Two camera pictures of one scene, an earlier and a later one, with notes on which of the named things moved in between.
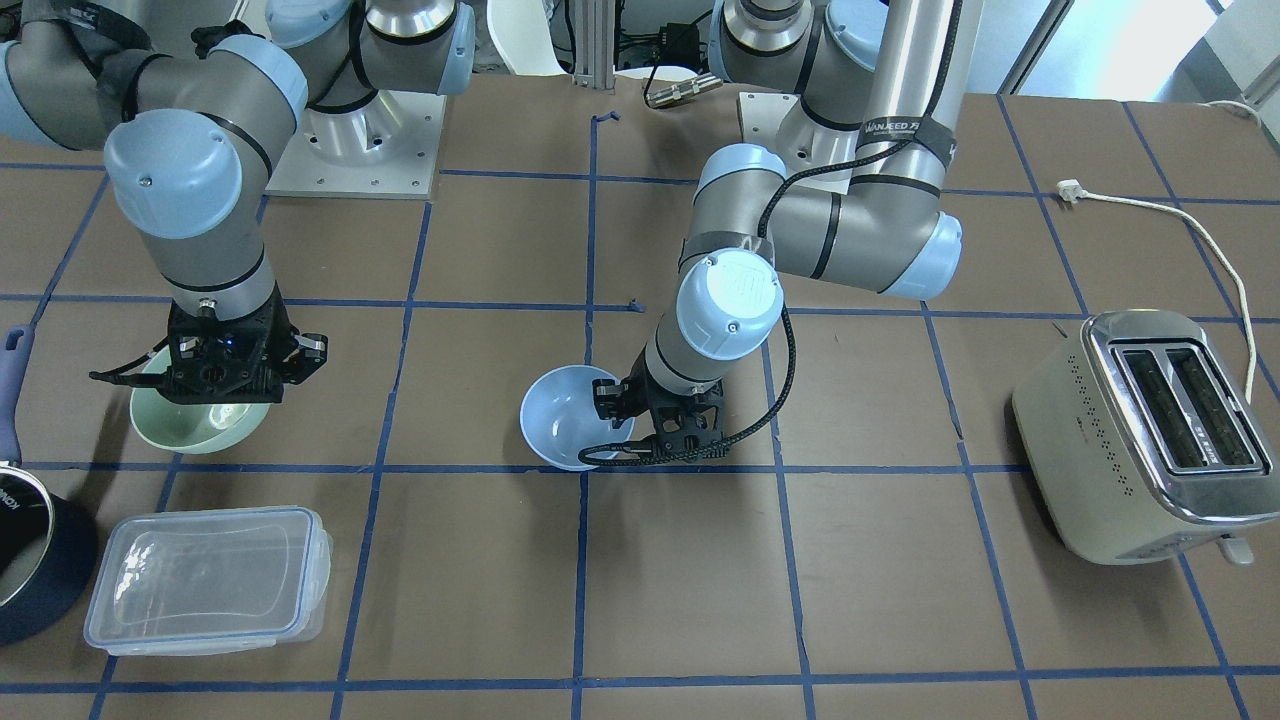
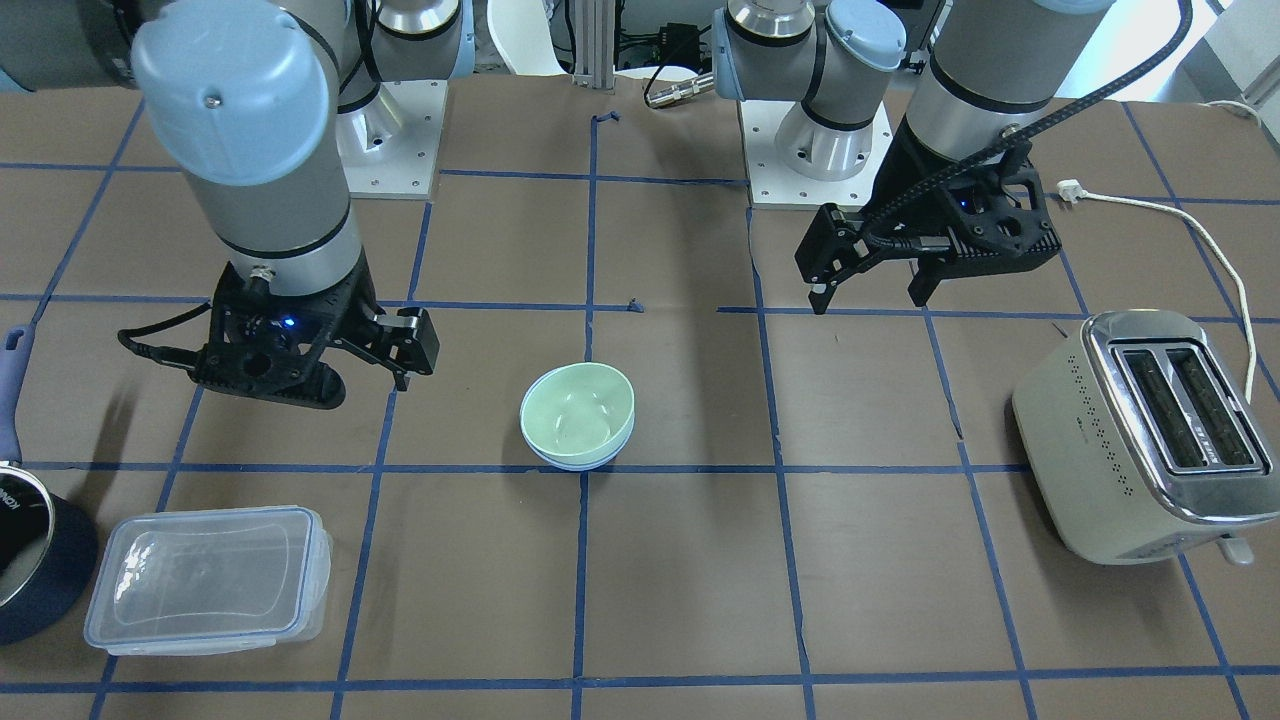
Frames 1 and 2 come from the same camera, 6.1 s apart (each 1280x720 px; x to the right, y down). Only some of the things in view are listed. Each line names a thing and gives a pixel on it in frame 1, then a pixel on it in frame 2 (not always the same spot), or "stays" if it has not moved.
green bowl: x=191 y=428 -> x=577 y=412
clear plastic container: x=210 y=581 stays
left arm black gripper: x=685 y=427 -> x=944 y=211
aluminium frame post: x=594 y=44 stays
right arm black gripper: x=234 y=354 -> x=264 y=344
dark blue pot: x=48 y=554 stays
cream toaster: x=1146 y=443 stays
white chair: x=523 y=33 stays
